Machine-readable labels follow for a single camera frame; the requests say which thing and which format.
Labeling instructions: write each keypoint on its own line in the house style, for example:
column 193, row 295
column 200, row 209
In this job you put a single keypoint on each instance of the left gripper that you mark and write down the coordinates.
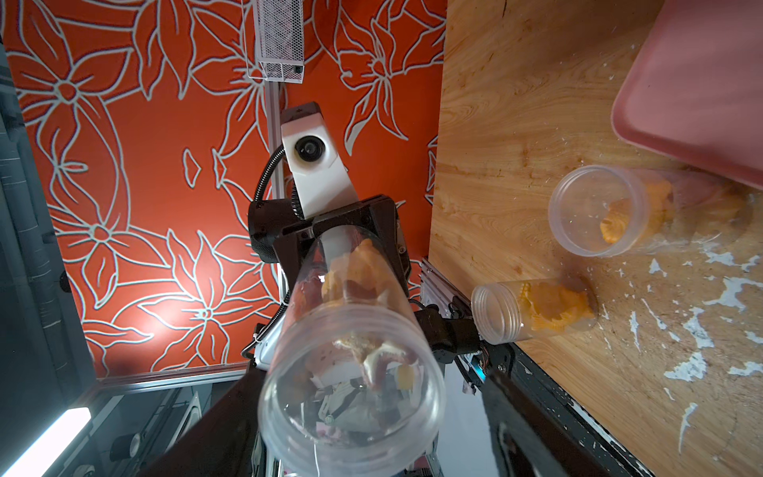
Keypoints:
column 278, row 236

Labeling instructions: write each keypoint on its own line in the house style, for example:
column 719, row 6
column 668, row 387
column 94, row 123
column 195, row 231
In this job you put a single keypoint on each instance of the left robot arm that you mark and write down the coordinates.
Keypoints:
column 227, row 441

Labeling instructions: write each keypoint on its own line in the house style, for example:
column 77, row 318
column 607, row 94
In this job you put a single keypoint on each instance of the pink plastic tray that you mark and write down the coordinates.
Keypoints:
column 694, row 92

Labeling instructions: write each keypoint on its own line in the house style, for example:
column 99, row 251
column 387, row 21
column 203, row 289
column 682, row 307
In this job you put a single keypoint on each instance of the clear cookie jar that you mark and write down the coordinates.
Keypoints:
column 520, row 310
column 605, row 211
column 353, row 388

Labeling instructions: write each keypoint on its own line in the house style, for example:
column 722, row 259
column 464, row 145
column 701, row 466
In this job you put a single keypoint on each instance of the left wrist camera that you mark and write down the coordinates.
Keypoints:
column 321, row 179

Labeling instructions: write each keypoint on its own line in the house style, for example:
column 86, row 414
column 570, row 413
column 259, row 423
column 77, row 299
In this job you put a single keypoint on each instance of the clear cookie jar front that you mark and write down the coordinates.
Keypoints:
column 520, row 310

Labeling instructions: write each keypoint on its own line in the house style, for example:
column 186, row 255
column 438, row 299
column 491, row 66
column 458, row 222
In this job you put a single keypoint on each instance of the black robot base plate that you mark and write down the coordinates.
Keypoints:
column 505, row 416

